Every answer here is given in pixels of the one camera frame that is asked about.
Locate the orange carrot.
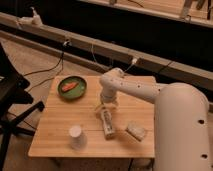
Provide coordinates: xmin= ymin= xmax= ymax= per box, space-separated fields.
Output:
xmin=62 ymin=82 xmax=78 ymax=92

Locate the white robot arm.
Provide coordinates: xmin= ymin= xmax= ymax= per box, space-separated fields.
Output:
xmin=99 ymin=68 xmax=211 ymax=171

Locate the beige sponge block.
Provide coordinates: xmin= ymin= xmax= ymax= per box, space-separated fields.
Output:
xmin=125 ymin=122 xmax=147 ymax=142

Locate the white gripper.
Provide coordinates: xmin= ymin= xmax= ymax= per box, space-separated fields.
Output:
xmin=94 ymin=89 xmax=118 ymax=112

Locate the black office chair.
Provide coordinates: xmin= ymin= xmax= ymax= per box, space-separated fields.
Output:
xmin=0 ymin=43 xmax=45 ymax=171

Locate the black cable with plug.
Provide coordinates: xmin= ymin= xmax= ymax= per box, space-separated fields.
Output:
xmin=61 ymin=39 xmax=72 ymax=48

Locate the white spray bottle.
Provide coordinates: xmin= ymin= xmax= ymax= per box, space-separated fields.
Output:
xmin=17 ymin=6 xmax=44 ymax=28

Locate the black floor cable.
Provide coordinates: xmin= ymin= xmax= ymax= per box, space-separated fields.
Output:
xmin=23 ymin=49 xmax=65 ymax=93

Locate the white paper cup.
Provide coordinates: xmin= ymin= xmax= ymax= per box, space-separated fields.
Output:
xmin=69 ymin=125 xmax=87 ymax=150

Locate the green plate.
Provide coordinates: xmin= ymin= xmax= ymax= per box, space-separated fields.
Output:
xmin=57 ymin=76 xmax=87 ymax=100

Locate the white cable with plug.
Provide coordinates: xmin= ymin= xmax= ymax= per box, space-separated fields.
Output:
xmin=123 ymin=57 xmax=139 ymax=74

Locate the wooden table top board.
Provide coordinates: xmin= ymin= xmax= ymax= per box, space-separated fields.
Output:
xmin=28 ymin=76 xmax=154 ymax=158

